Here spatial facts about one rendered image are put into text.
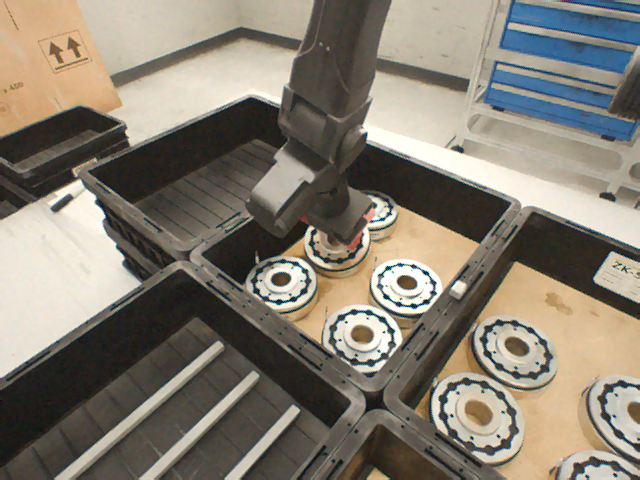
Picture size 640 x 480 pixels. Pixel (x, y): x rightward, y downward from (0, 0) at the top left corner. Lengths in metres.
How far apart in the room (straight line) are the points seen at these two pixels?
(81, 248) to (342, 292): 0.60
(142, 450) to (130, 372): 0.10
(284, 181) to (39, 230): 0.77
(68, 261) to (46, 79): 2.30
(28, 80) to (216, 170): 2.37
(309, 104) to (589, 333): 0.49
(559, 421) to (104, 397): 0.54
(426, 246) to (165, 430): 0.47
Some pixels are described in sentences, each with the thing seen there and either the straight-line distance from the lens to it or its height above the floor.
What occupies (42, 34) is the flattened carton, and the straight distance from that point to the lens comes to 3.22.
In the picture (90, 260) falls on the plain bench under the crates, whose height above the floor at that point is 0.70.
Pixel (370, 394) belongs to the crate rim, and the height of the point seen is 0.92.
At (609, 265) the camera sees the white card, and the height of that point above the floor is 0.90.
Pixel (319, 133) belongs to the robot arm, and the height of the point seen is 1.12.
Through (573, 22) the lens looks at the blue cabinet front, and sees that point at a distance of 2.34.
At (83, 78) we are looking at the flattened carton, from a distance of 3.29.
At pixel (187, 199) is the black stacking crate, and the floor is 0.83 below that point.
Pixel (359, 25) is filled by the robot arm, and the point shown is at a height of 1.22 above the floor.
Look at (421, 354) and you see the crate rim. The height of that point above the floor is 0.92.
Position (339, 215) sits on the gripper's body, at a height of 0.97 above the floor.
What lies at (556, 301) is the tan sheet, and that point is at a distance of 0.70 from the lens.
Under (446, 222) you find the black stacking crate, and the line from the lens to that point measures 0.75.
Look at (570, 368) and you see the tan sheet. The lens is 0.64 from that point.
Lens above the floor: 1.31
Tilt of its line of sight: 43 degrees down
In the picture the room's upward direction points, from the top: straight up
